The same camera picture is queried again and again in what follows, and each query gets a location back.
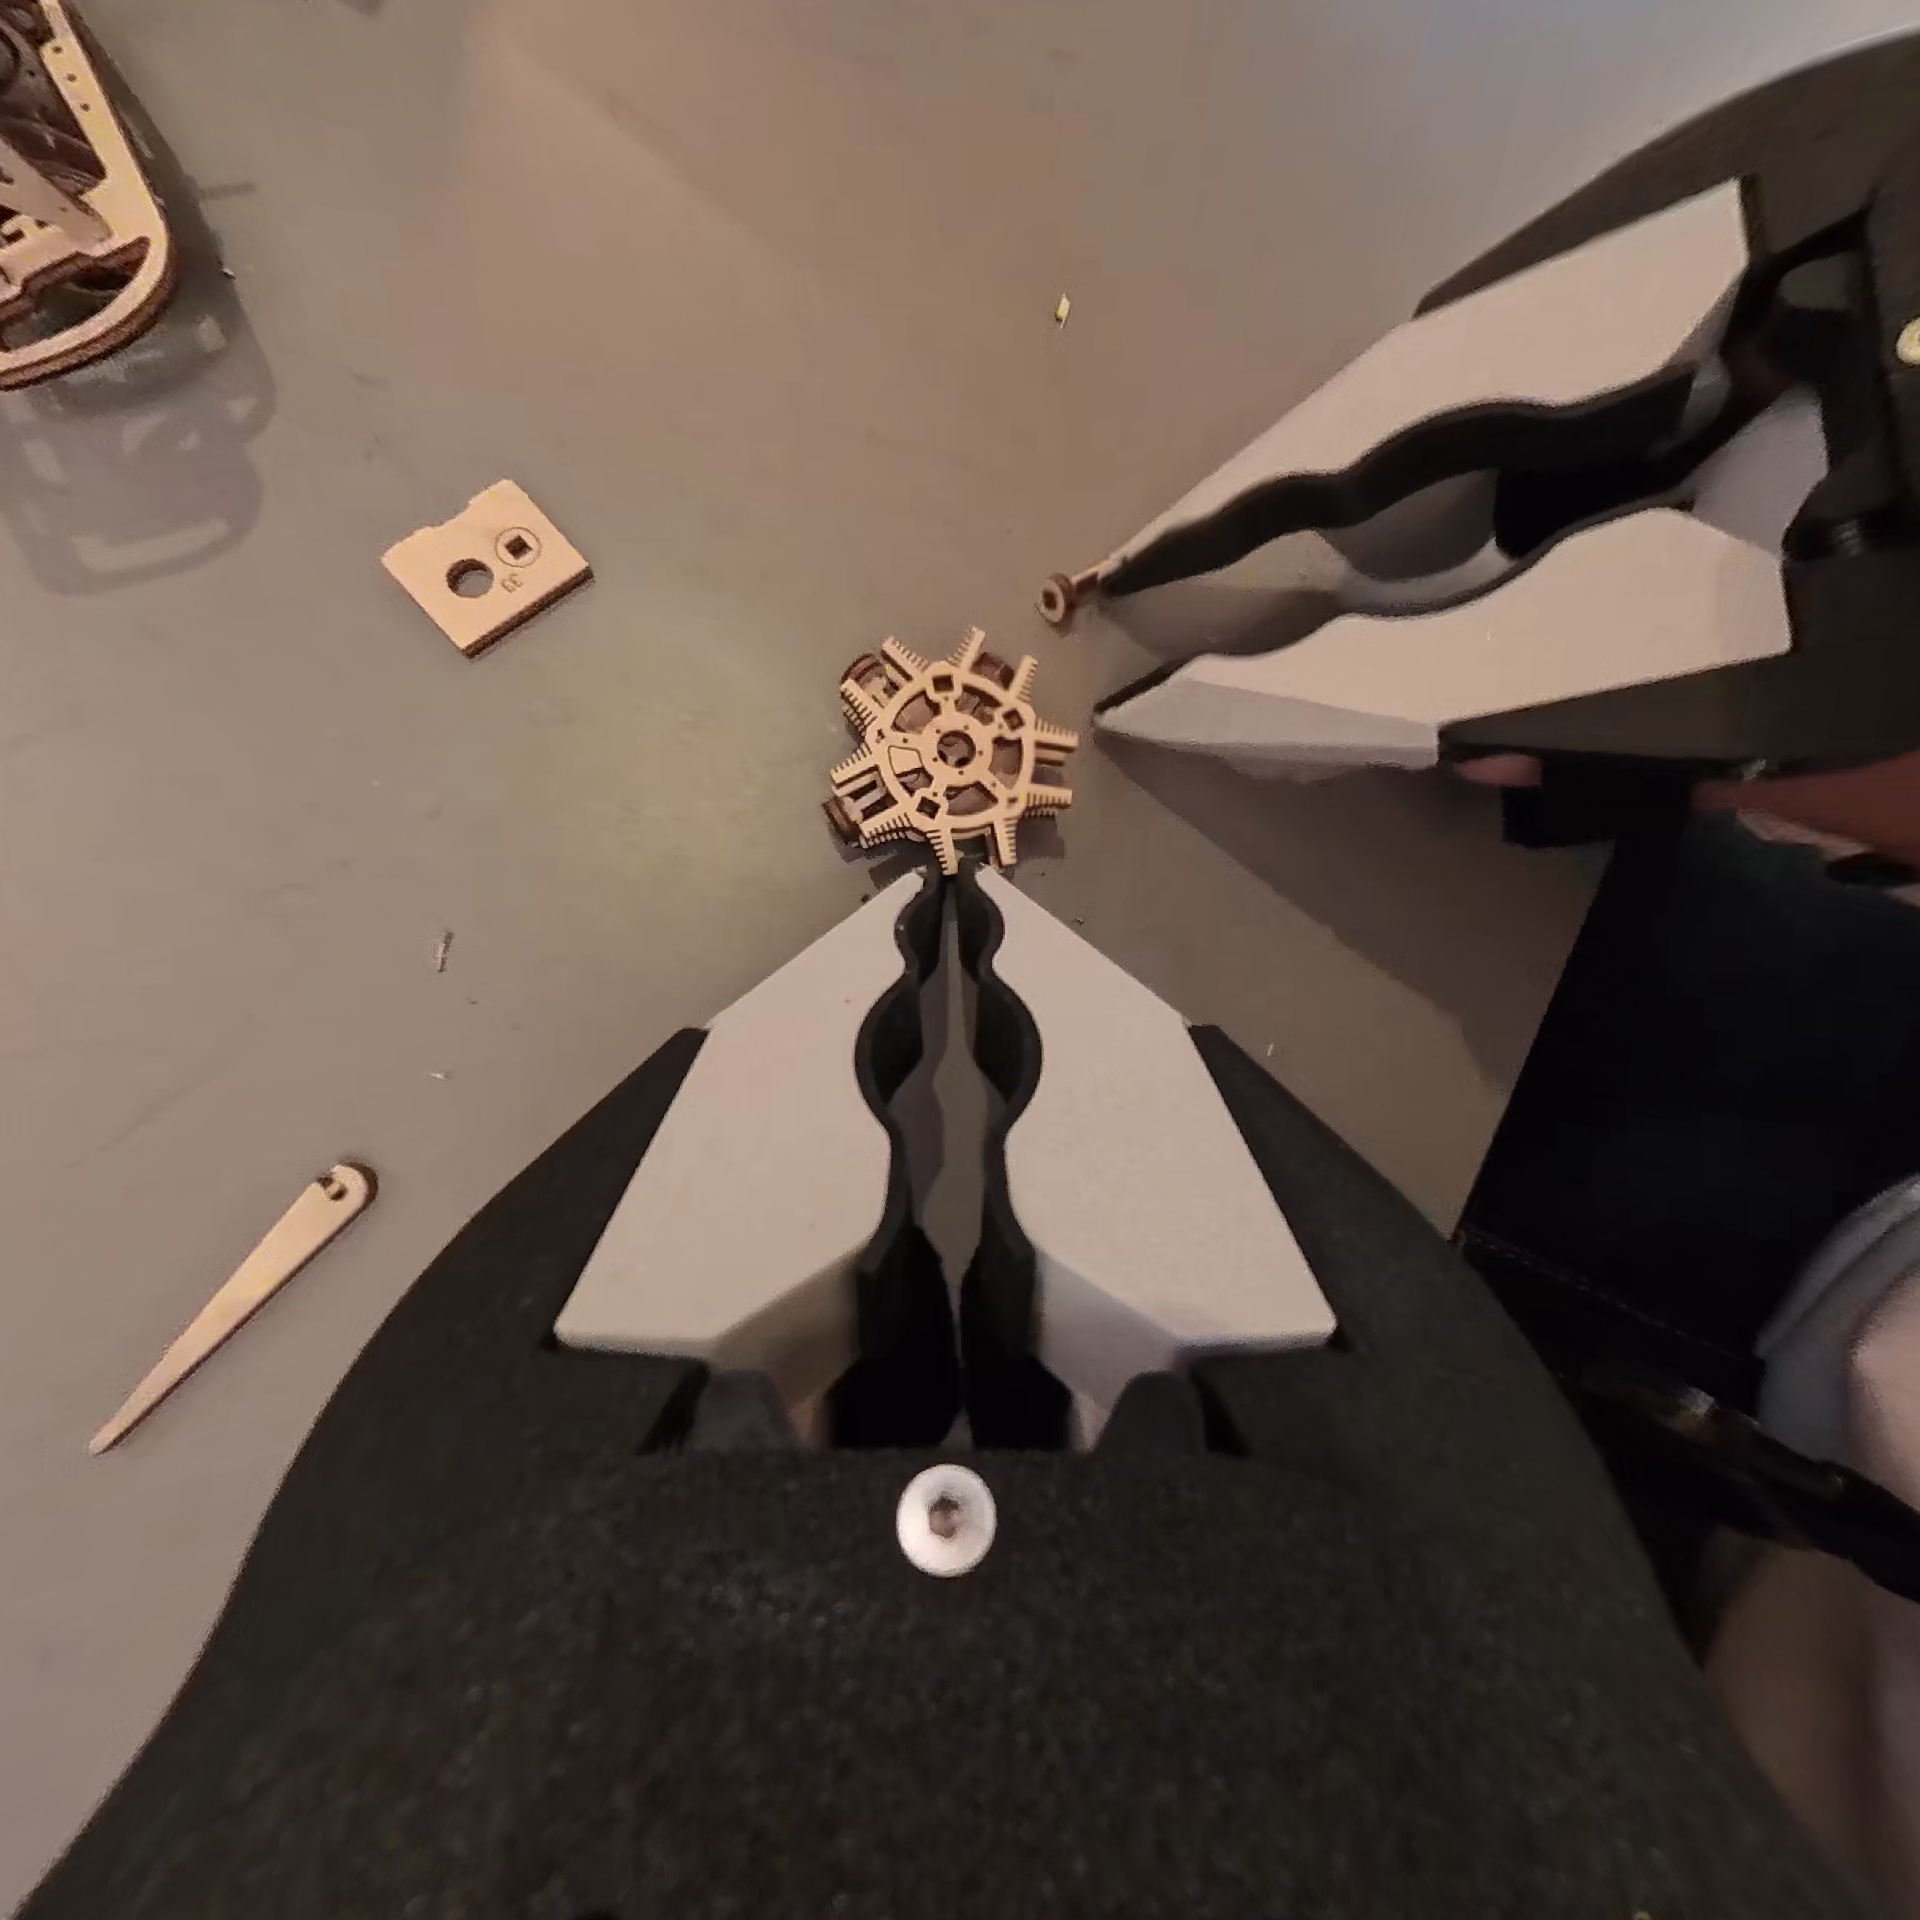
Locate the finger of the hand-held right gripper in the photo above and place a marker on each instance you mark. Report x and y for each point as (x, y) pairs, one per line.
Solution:
(1576, 630)
(1499, 344)

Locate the pointed wooden stick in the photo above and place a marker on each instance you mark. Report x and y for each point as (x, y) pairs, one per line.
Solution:
(240, 1296)

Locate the person's right hand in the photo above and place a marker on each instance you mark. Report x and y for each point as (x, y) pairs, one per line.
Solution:
(1499, 770)

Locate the wooden radial engine model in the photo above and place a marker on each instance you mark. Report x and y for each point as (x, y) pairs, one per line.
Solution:
(899, 706)

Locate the person's dark jeans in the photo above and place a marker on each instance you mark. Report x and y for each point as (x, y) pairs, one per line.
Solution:
(1651, 1050)

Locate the grey desk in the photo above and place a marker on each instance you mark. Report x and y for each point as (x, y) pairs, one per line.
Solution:
(673, 376)

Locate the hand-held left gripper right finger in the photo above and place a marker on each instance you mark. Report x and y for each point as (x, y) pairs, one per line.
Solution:
(1170, 1201)

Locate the small wooden pin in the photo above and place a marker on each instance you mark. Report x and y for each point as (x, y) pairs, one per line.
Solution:
(1057, 598)

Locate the square wooden plate with holes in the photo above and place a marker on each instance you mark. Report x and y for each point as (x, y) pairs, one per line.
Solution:
(545, 578)

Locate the wooden biplane model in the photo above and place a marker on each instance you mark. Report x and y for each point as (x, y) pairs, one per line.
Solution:
(152, 256)

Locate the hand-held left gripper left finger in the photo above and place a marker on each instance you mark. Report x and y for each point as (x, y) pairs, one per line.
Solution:
(720, 1201)

